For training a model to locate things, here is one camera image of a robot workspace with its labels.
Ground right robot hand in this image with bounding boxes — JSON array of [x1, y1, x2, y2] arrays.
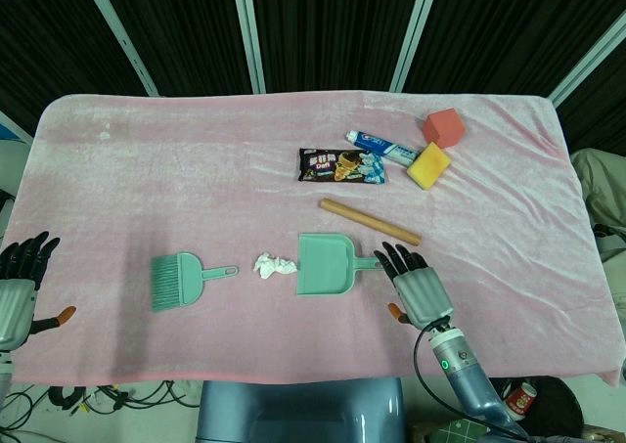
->
[[374, 241, 455, 328]]

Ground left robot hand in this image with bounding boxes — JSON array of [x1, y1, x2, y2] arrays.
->
[[0, 231, 77, 352]]

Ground green plastic dustpan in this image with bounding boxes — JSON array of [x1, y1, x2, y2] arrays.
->
[[295, 232, 385, 298]]

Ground white tissue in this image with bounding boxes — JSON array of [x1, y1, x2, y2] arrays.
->
[[252, 251, 298, 281]]

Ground green hand broom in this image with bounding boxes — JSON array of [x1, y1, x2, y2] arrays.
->
[[150, 251, 241, 313]]

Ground wooden rolling pin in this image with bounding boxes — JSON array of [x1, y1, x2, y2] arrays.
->
[[319, 198, 423, 246]]

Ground yellow sponge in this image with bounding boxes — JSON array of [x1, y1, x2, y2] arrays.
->
[[406, 142, 452, 191]]

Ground green grid box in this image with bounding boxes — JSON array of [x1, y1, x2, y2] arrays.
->
[[427, 416, 490, 443]]

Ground red paper cup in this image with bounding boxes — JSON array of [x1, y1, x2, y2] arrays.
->
[[503, 381, 539, 419]]

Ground dark snack packet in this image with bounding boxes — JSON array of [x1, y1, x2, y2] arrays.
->
[[296, 148, 388, 186]]

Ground blue white toothpaste tube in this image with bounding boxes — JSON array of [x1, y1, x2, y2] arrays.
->
[[345, 129, 421, 164]]

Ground red foam cube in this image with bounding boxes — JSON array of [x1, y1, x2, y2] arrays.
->
[[422, 109, 467, 150]]

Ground blue robot torso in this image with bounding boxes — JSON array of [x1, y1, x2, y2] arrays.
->
[[195, 377, 407, 443]]

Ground black bag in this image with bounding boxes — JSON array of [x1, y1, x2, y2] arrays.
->
[[488, 377, 588, 443]]

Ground grey cloth heap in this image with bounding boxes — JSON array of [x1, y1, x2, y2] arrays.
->
[[569, 148, 626, 263]]

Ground pink velvet tablecloth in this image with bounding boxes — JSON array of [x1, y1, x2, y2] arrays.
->
[[0, 89, 626, 388]]

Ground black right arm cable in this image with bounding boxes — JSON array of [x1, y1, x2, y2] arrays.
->
[[413, 315, 529, 439]]

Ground tangled black floor cables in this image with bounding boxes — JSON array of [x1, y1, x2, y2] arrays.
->
[[43, 378, 201, 411]]

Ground grey aluminium partition post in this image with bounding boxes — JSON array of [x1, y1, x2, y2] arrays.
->
[[77, 0, 160, 97], [388, 0, 444, 93], [229, 0, 268, 95], [547, 10, 626, 107], [0, 110, 35, 144]]

